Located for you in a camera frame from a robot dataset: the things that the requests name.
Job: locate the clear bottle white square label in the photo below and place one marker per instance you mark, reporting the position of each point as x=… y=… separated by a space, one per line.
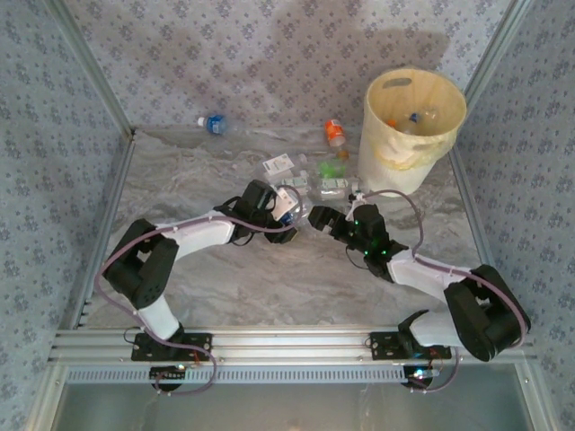
x=278 y=165

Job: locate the blue label clear water bottle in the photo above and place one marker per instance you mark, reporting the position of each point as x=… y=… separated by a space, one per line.
x=302 y=213
x=215 y=125

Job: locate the orange label bottle gold cap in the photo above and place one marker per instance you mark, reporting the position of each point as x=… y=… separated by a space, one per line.
x=334 y=130

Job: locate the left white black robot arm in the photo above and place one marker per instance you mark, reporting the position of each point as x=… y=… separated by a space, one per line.
x=202 y=231

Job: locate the yellowish plastic bin liner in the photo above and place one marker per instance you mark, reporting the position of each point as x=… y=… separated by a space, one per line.
x=404 y=155

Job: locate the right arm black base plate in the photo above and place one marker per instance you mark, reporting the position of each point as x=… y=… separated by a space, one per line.
x=384 y=345

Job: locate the tea bottle gold red label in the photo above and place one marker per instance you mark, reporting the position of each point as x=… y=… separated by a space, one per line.
x=400 y=128

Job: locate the grey metal panel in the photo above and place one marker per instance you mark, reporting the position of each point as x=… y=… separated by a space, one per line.
x=287 y=408

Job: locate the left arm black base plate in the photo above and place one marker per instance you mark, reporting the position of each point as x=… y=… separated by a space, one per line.
x=197 y=343

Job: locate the cream plastic bin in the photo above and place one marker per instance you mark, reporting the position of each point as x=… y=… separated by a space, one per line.
x=391 y=179

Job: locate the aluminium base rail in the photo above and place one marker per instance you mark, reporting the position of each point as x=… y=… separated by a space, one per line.
x=287 y=345

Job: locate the aluminium side rail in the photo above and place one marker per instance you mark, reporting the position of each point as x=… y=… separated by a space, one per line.
x=105 y=211

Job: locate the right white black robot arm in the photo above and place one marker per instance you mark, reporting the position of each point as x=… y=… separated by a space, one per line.
x=422 y=274

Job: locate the aluminium frame post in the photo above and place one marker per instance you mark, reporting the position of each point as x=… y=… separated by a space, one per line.
x=494 y=49
x=92 y=67

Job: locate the clear Pepsi bottle blue label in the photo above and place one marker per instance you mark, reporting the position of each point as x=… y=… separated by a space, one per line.
x=427 y=116

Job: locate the clear bottle teal white label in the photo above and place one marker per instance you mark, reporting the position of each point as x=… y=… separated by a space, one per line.
x=336 y=183
x=295 y=182

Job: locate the clear bottle green label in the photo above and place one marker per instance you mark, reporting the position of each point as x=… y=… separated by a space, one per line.
x=330 y=169

